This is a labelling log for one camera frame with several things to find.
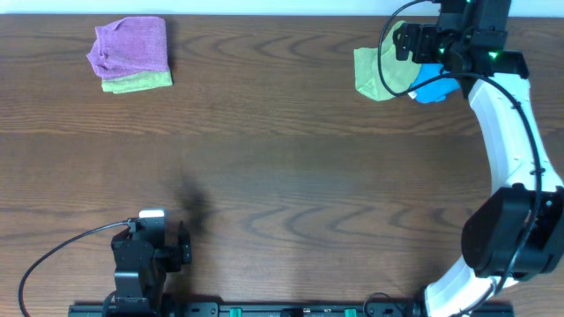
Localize blue crumpled cloth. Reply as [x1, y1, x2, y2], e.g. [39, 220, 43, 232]
[408, 63, 460, 104]

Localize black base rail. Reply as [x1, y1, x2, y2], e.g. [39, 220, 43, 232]
[68, 301, 516, 317]

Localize purple folded cloth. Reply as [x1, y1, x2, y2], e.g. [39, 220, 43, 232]
[86, 16, 169, 80]

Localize light green folded cloth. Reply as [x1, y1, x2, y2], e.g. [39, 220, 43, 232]
[101, 71, 173, 94]

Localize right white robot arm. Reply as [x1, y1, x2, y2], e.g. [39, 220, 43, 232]
[416, 1, 563, 316]

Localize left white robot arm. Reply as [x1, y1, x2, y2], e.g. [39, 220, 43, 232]
[102, 217, 192, 316]

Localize green microfiber cloth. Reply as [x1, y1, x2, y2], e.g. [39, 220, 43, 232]
[353, 20, 421, 101]

